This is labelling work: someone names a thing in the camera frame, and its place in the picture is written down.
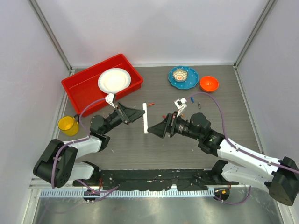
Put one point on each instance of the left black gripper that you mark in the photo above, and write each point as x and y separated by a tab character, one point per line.
132	114

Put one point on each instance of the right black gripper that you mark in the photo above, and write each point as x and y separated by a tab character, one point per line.
168	125

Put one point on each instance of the white remote control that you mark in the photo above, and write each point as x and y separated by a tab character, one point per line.
145	118

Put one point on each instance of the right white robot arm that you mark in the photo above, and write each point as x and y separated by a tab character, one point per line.
278	177

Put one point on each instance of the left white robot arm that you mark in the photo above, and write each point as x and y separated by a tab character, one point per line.
57	164

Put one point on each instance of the white paper plate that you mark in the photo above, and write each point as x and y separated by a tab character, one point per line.
114	80

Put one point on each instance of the red plastic bin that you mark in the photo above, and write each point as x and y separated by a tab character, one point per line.
82	87

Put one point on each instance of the small patterned flower bowl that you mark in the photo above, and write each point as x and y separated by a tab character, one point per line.
180	75

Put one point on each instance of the blue ceramic plate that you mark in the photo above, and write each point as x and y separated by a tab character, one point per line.
190	82

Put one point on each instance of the yellow plastic mug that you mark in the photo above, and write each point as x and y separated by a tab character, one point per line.
69	125

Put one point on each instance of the orange plastic bowl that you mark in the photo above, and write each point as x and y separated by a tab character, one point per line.
209	84

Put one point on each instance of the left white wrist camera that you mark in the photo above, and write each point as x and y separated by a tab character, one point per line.
110	99

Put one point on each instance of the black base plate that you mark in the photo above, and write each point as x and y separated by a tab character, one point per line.
157	179

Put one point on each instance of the white slotted cable duct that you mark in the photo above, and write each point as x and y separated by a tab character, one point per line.
85	193

